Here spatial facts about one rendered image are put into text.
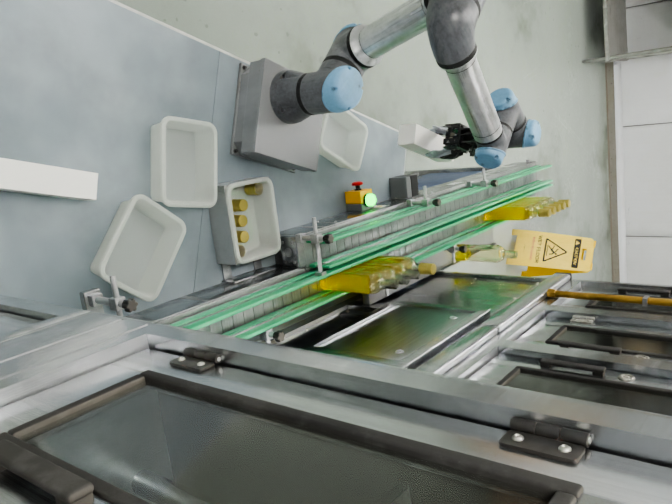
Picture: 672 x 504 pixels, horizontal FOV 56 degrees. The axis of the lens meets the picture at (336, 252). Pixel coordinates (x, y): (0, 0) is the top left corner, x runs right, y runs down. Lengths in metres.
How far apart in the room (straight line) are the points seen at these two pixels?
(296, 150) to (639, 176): 5.99
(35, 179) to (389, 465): 1.12
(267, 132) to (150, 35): 0.39
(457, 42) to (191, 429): 1.08
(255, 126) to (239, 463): 1.35
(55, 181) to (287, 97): 0.67
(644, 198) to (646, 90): 1.13
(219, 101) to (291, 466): 1.43
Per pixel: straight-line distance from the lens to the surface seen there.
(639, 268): 7.78
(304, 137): 1.93
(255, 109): 1.82
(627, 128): 7.56
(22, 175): 1.46
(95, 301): 1.46
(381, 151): 2.41
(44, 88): 1.58
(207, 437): 0.60
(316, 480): 0.51
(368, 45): 1.76
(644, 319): 1.91
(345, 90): 1.73
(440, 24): 1.48
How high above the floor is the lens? 2.14
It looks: 39 degrees down
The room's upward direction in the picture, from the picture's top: 93 degrees clockwise
